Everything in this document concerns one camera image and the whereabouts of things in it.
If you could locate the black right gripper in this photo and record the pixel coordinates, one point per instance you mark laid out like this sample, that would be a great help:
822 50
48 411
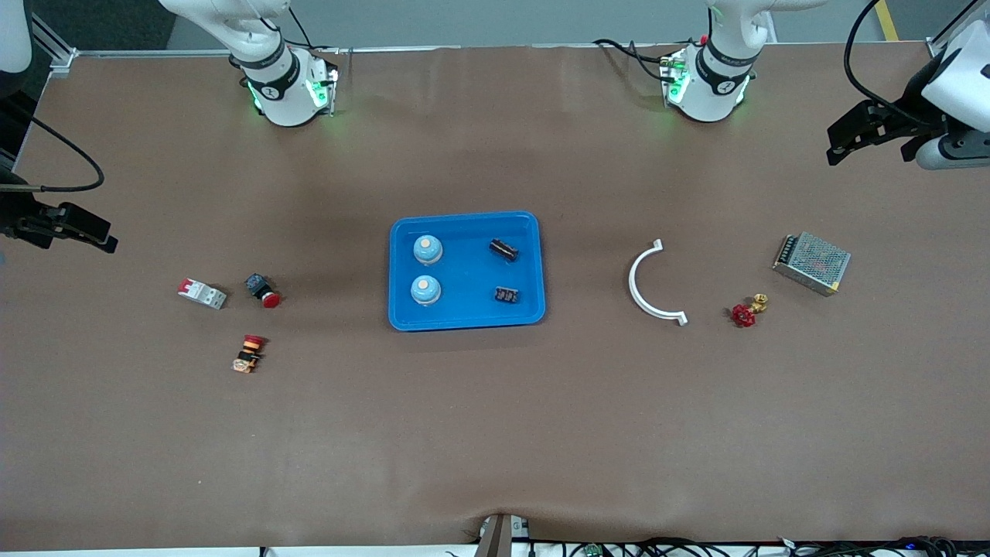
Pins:
17 210

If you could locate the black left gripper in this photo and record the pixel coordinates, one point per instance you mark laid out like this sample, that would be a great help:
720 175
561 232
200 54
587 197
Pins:
909 110

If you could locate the light blue desk bell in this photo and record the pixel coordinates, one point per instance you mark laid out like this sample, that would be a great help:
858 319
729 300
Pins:
427 249
425 290

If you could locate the dark brown cylindrical capacitor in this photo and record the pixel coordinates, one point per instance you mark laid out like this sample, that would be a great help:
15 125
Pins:
506 294
503 249

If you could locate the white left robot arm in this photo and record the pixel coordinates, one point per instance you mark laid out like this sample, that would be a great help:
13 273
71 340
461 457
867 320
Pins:
711 85

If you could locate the yellow floor tape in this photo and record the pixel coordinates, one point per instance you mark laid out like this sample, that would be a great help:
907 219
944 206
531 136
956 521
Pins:
887 22

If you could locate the metal mesh power supply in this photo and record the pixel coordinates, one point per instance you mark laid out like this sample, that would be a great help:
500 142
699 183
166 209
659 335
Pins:
812 263

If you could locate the white red circuit breaker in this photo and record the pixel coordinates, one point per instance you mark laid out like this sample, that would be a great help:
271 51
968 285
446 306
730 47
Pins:
203 294

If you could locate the red button blue black base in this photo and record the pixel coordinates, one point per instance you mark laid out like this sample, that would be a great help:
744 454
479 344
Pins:
269 299

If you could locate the brass valve red handwheel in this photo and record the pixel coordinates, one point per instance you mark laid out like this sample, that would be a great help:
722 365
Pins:
743 315

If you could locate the red orange push button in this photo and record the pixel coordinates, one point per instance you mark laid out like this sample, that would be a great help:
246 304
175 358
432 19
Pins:
249 354

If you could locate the blue plastic tray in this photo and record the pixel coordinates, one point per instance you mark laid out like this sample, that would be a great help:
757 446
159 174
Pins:
464 271

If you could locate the brown table mat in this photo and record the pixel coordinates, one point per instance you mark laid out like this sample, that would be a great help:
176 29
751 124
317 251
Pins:
495 425

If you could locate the grey metal table clamp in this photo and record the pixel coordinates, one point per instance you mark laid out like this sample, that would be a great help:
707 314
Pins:
499 538

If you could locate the white curved plastic bracket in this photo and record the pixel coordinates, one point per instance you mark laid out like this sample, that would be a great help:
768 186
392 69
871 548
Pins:
632 280

